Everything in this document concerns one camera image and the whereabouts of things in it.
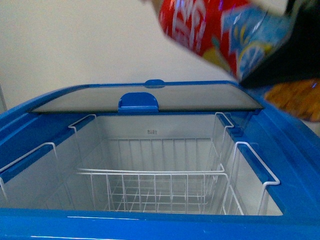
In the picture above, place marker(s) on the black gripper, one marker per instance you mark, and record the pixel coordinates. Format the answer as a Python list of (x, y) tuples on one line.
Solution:
[(298, 56)]

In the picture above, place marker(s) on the red drink bottle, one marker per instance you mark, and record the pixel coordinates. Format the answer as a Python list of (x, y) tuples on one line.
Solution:
[(235, 35)]

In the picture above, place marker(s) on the glass sliding freezer lid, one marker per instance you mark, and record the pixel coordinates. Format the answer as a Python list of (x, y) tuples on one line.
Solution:
[(172, 98)]

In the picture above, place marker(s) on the orange patterned object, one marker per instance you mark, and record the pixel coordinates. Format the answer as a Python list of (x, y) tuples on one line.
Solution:
[(300, 99)]

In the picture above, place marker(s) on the white chest freezer blue rim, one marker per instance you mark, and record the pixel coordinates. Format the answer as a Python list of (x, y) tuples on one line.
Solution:
[(286, 145)]

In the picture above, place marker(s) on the front white wire basket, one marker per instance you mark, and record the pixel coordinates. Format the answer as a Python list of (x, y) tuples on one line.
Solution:
[(166, 176)]

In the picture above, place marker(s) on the blue rear lid handle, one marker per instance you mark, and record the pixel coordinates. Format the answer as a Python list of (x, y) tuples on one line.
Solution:
[(154, 84)]

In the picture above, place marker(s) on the blue lid handle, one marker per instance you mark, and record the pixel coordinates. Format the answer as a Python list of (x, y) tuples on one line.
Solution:
[(138, 102), (154, 84)]

